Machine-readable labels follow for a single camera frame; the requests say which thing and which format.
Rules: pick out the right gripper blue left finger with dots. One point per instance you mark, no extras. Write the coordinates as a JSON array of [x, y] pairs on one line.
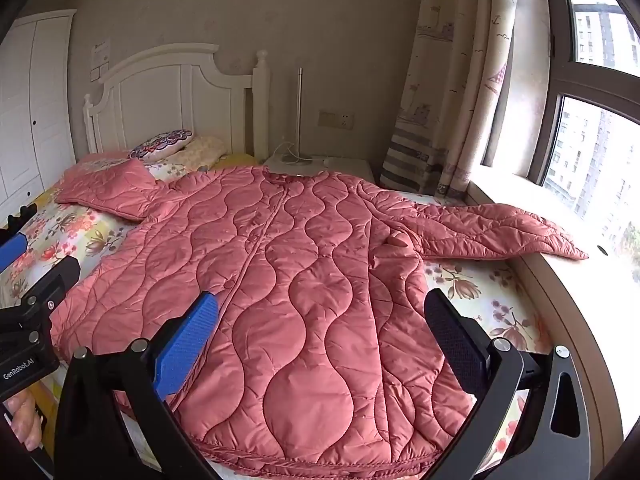
[[113, 419]]

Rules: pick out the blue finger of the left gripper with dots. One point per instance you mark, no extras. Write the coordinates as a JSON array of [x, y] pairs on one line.
[[12, 249]]

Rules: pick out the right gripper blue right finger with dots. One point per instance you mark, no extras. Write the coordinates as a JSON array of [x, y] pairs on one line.
[[551, 440]]

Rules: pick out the pink quilted jacket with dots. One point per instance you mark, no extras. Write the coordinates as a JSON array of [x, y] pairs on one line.
[[321, 365]]

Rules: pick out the person's left hand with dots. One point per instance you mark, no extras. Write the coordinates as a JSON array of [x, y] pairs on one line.
[[26, 421]]

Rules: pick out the white wardrobe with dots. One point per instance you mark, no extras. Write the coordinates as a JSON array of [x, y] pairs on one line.
[[36, 144]]

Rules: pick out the pink folded quilted garment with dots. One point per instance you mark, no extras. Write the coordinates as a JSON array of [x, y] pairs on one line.
[[126, 190]]

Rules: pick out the floral bed sheet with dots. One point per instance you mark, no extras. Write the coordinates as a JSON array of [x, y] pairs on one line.
[[489, 291]]

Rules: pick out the mandala patterned pillow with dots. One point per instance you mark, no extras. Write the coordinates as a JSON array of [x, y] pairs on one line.
[[162, 145]]

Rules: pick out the cream fuzzy pillow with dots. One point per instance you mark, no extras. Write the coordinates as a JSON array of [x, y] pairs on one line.
[[201, 152]]

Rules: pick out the yellow cushion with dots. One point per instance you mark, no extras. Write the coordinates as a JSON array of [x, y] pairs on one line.
[[235, 160]]

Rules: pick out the white nightstand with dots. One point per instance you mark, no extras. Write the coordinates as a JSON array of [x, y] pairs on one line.
[[355, 167]]

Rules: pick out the white slim desk lamp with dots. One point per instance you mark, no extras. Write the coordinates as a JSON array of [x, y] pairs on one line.
[[294, 155]]

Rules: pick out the white wooden headboard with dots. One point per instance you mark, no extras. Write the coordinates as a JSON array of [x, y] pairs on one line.
[[179, 86]]

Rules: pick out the dark framed window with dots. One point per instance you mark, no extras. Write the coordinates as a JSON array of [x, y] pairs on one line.
[[568, 119]]

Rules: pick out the patterned beige curtain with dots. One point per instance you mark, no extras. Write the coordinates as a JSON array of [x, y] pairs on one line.
[[453, 83]]

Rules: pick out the paper notice on wall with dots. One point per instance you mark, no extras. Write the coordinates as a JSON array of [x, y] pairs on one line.
[[100, 60]]

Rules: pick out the wall power outlet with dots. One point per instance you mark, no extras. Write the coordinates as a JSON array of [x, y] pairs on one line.
[[336, 120]]

